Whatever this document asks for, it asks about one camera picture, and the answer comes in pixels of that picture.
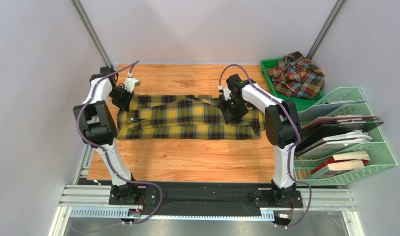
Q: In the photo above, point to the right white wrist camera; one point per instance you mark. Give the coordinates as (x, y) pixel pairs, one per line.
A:
(226, 92)

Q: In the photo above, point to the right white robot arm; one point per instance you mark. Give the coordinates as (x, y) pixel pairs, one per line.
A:
(282, 125)

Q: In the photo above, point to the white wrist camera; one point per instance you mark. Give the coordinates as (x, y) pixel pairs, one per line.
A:
(131, 83)
(226, 92)

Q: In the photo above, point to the red book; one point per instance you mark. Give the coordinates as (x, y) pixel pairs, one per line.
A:
(339, 164)

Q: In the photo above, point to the green mesh file organizer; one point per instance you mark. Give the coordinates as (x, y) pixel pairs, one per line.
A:
(343, 101)

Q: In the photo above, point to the yellow plaid long sleeve shirt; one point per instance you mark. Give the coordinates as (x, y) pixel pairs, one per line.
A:
(185, 117)

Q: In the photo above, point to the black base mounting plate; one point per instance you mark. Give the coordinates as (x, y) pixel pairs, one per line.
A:
(218, 199)

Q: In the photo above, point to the white paper stack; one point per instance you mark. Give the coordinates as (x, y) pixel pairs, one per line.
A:
(333, 144)

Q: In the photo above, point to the green plastic bin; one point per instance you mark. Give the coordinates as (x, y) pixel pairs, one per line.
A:
(302, 104)

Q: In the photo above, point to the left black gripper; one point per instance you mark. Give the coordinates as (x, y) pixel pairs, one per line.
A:
(124, 104)

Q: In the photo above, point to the red plaid shirt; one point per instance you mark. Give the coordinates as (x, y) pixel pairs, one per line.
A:
(296, 76)

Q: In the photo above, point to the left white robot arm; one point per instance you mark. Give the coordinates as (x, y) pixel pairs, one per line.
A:
(97, 128)

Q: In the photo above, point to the aluminium frame rail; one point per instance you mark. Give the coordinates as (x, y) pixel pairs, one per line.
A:
(84, 210)

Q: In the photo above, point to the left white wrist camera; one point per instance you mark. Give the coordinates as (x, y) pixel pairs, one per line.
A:
(131, 83)

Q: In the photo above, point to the dark clipboard folder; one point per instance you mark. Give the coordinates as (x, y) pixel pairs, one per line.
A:
(323, 127)

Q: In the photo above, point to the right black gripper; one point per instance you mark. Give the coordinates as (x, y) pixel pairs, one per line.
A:
(231, 112)

